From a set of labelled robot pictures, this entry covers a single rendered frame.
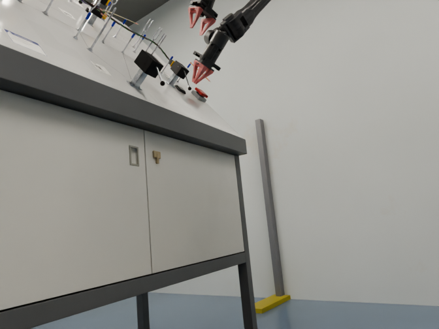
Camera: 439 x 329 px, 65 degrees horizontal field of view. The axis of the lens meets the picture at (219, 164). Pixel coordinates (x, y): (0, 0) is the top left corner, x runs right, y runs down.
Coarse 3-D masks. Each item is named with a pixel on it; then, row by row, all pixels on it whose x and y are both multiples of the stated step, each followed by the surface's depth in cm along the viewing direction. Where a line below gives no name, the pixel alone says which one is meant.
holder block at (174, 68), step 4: (176, 64) 134; (180, 64) 134; (172, 68) 135; (176, 68) 133; (180, 68) 132; (184, 68) 132; (176, 72) 132; (180, 72) 133; (180, 76) 134; (184, 76) 135
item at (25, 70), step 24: (0, 48) 61; (0, 72) 61; (24, 72) 65; (48, 72) 69; (72, 72) 74; (24, 96) 69; (48, 96) 70; (72, 96) 73; (96, 96) 79; (120, 96) 86; (120, 120) 89; (144, 120) 92; (168, 120) 101; (192, 120) 113; (216, 144) 125; (240, 144) 142
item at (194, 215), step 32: (160, 160) 102; (192, 160) 116; (224, 160) 136; (160, 192) 99; (192, 192) 113; (224, 192) 132; (160, 224) 97; (192, 224) 110; (224, 224) 127; (160, 256) 94; (192, 256) 107
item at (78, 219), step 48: (0, 96) 64; (0, 144) 63; (48, 144) 71; (96, 144) 82; (0, 192) 61; (48, 192) 69; (96, 192) 79; (144, 192) 93; (0, 240) 60; (48, 240) 67; (96, 240) 77; (144, 240) 90; (0, 288) 58; (48, 288) 66
